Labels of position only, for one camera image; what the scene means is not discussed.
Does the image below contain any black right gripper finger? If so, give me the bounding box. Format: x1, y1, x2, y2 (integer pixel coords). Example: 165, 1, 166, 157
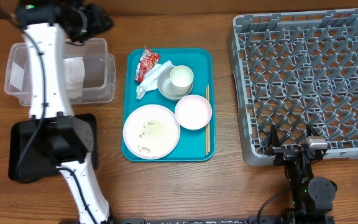
268, 124, 281, 149
306, 124, 321, 139

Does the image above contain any white napkin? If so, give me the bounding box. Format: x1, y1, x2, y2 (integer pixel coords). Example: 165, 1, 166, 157
64, 57, 85, 99
136, 60, 175, 100

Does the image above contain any red snack wrapper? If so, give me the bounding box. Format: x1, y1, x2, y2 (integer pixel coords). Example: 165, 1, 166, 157
134, 47, 160, 82

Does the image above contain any pink plastic bowl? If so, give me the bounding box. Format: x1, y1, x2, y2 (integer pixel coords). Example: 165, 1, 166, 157
174, 95, 213, 130

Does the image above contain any grey small saucer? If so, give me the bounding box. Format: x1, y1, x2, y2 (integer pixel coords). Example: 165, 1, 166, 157
157, 68, 193, 101

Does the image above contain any pale green cup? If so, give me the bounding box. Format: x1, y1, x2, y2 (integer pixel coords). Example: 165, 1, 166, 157
170, 65, 194, 95

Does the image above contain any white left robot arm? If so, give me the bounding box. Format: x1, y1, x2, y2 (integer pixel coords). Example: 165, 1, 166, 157
10, 1, 114, 223

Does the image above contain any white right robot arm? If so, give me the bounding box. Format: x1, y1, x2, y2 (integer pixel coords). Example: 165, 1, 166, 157
256, 124, 337, 223

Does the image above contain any clear plastic waste bin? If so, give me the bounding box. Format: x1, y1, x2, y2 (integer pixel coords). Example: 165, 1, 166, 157
4, 38, 116, 106

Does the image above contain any grey dishwasher rack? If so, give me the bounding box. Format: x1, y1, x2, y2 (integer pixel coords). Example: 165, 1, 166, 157
227, 8, 358, 166

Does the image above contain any wooden chopstick right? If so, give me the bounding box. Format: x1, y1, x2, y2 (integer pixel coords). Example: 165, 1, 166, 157
209, 96, 211, 153

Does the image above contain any wooden chopstick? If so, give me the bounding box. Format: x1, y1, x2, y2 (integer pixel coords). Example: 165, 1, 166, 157
209, 96, 211, 153
205, 85, 209, 156

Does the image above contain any wooden chopstick left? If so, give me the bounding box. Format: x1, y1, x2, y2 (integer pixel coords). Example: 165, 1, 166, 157
205, 85, 209, 156

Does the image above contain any large white dirty plate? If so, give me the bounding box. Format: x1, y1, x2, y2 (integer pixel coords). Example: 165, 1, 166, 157
122, 104, 180, 160

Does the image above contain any black plastic tray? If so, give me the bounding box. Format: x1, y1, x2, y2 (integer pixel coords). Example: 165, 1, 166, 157
8, 113, 98, 183

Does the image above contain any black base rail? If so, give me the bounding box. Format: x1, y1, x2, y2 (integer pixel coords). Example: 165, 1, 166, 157
59, 216, 335, 224

